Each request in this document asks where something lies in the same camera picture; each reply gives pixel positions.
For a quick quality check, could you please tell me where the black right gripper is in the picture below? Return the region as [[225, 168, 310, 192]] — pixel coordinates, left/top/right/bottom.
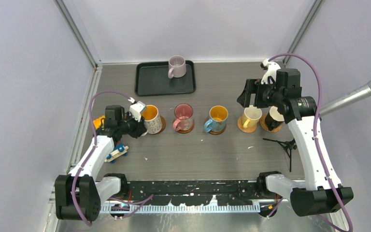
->
[[237, 78, 284, 108]]

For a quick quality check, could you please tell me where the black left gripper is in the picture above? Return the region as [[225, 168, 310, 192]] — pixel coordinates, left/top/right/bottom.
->
[[117, 111, 146, 139]]

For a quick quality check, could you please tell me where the yellow mug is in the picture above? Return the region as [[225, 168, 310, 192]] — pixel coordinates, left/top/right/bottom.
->
[[242, 106, 262, 128]]

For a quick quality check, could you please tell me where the white mug orange inside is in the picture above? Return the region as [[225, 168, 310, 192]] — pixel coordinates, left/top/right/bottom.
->
[[142, 105, 163, 134]]

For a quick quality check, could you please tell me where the black mug cream inside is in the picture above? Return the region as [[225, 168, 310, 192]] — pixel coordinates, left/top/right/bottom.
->
[[265, 106, 285, 130]]

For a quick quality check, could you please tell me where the woven rattan coaster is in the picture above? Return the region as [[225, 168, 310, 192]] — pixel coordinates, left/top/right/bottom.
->
[[237, 116, 257, 133], [259, 115, 282, 133]]

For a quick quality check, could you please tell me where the blue mug orange inside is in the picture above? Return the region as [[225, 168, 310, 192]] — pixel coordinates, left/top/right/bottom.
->
[[208, 105, 228, 127]]

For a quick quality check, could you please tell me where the brown wooden coaster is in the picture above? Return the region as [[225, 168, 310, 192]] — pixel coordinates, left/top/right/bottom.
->
[[144, 115, 166, 135], [176, 120, 195, 134], [203, 117, 227, 135]]

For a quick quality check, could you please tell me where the black serving tray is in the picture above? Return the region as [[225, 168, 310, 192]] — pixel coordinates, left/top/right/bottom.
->
[[135, 60, 196, 96]]

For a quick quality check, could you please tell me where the pink patterned mug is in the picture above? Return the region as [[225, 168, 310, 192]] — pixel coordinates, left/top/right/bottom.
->
[[172, 103, 194, 131]]

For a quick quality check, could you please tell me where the lilac mug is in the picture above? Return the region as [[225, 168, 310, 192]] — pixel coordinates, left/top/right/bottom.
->
[[168, 55, 186, 79]]

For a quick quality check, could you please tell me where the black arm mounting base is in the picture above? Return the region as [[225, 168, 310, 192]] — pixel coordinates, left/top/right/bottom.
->
[[108, 180, 281, 206]]

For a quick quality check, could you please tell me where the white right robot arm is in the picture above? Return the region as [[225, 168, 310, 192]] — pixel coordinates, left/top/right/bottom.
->
[[237, 68, 354, 217]]

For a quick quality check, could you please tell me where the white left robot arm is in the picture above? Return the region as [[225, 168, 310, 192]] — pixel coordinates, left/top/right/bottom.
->
[[55, 101, 147, 223]]

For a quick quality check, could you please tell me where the toy block house car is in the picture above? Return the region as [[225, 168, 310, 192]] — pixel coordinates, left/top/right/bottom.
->
[[92, 115, 130, 164]]

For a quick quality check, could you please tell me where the black microphone tripod stand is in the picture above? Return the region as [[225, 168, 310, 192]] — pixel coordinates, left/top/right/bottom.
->
[[263, 138, 297, 172]]

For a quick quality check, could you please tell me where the silver microphone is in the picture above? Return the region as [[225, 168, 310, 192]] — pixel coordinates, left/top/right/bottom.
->
[[319, 80, 371, 117]]

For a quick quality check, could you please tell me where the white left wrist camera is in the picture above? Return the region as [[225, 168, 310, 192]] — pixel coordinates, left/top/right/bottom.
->
[[128, 97, 146, 122]]

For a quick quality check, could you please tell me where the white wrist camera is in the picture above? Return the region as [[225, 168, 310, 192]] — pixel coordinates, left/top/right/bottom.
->
[[128, 97, 146, 122], [260, 59, 281, 85]]

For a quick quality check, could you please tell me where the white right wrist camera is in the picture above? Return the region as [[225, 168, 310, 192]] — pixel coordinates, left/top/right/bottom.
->
[[260, 59, 281, 85]]

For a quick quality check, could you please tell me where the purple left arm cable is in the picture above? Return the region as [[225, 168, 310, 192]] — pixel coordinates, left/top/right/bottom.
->
[[71, 90, 154, 227]]

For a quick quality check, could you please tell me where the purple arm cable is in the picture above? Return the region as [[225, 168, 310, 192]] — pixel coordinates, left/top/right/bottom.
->
[[71, 90, 154, 227], [265, 53, 355, 232]]

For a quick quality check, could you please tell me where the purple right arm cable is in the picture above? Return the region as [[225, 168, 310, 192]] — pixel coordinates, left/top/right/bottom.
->
[[265, 53, 355, 232]]

